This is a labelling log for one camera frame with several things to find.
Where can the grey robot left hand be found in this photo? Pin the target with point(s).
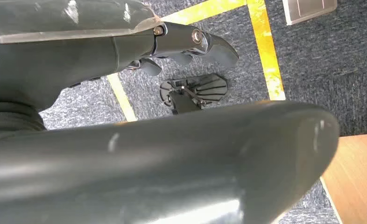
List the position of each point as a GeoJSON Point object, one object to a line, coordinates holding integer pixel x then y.
{"type": "Point", "coordinates": [53, 61]}

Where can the ribbed grey left arm sleeve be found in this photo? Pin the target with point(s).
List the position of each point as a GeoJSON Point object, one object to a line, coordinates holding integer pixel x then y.
{"type": "Point", "coordinates": [7, 120]}

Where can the black robot foot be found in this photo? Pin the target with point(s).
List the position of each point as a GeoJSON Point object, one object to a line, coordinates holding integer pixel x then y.
{"type": "Point", "coordinates": [211, 88]}

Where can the metal floor plate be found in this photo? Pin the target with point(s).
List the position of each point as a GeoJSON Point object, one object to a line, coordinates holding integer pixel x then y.
{"type": "Point", "coordinates": [307, 9]}

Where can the pale yellow floor tape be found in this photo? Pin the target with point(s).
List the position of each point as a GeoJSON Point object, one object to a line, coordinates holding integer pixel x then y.
{"type": "Point", "coordinates": [121, 97]}

